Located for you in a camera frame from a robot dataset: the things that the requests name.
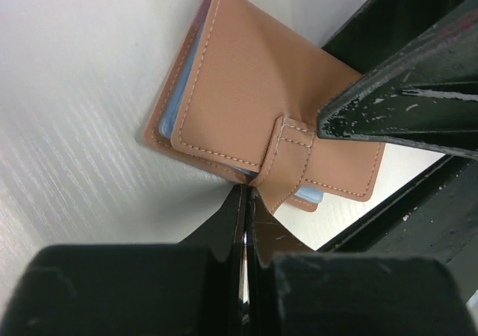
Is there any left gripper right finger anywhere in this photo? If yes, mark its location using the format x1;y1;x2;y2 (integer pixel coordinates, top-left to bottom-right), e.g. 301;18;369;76
246;189;477;335

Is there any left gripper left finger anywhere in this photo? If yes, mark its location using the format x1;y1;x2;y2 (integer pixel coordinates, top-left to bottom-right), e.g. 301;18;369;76
1;186;246;335

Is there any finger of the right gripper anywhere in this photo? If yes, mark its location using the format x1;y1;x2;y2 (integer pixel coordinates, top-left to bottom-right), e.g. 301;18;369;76
323;0;464;74
317;0;477;159

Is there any brown leather card holder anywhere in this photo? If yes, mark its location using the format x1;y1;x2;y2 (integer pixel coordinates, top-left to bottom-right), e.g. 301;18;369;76
144;0;384;212

